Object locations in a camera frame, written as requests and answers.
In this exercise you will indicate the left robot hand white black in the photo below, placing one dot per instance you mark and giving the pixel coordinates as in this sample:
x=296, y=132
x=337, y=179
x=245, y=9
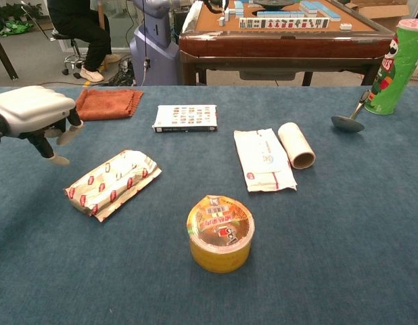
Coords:
x=29, y=105

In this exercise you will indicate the cream red snack packet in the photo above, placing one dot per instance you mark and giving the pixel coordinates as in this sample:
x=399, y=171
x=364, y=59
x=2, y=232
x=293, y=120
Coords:
x=111, y=186

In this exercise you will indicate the blue robot base column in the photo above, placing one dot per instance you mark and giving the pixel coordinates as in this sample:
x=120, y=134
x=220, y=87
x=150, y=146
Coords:
x=155, y=50

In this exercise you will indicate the dark table leg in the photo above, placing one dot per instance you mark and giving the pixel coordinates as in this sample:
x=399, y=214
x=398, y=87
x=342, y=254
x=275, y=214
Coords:
x=4, y=55

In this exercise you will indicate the black swivel stool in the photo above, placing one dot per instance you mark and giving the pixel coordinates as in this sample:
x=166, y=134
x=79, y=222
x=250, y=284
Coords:
x=62, y=35

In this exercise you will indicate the orange folded towel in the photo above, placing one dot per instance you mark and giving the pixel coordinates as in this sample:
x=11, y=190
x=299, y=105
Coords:
x=107, y=105

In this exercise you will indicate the green potted plants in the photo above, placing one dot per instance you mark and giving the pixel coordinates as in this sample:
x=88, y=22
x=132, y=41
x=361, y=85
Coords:
x=9, y=17

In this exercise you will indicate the person in black clothes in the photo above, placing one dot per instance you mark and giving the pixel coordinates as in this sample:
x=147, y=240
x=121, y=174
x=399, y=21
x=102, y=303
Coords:
x=84, y=30

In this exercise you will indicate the white box with small pictures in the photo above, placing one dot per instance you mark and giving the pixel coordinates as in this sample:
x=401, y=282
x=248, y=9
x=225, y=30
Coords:
x=185, y=116

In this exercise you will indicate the standing mahjong tile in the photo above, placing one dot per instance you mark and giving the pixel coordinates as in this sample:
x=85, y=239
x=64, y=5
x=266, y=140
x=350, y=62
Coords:
x=222, y=21

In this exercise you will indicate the yellow jelly cup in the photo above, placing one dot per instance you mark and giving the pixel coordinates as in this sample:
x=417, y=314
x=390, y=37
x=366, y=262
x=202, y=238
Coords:
x=219, y=237

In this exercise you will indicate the white wet wipes pack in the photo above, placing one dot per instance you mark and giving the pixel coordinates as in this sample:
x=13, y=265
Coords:
x=263, y=159

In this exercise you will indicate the brown mahjong table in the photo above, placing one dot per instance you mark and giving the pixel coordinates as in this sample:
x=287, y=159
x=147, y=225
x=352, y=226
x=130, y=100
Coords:
x=280, y=47

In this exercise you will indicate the row of face-up mahjong tiles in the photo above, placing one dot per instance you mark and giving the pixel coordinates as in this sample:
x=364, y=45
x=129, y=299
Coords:
x=283, y=23

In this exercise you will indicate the white paper roll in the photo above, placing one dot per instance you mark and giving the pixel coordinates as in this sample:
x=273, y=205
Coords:
x=295, y=142

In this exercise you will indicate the metal ladle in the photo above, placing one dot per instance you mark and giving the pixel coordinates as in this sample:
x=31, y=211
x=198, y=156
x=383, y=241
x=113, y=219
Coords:
x=347, y=123

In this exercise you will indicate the single white mahjong tile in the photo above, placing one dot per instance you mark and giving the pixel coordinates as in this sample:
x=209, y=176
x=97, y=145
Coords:
x=345, y=26

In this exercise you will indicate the blue felt table cover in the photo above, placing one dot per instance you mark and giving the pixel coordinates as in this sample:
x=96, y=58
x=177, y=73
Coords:
x=330, y=254

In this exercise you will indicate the cardboard box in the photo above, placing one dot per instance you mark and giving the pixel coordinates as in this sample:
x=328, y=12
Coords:
x=381, y=10

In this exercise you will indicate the green chips can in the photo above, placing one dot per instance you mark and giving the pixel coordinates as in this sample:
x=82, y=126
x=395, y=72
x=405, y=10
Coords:
x=395, y=74

